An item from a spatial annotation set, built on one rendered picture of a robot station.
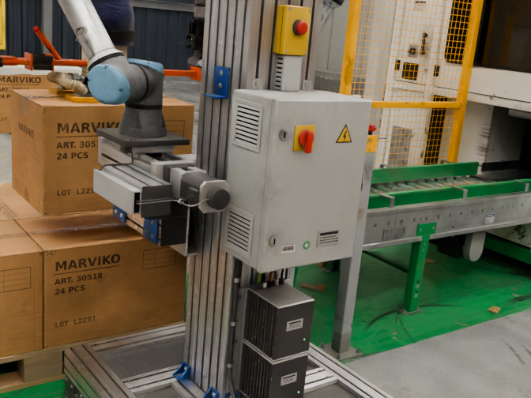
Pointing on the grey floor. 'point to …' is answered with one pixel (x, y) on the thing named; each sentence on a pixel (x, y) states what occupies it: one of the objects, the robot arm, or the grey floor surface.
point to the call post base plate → (339, 354)
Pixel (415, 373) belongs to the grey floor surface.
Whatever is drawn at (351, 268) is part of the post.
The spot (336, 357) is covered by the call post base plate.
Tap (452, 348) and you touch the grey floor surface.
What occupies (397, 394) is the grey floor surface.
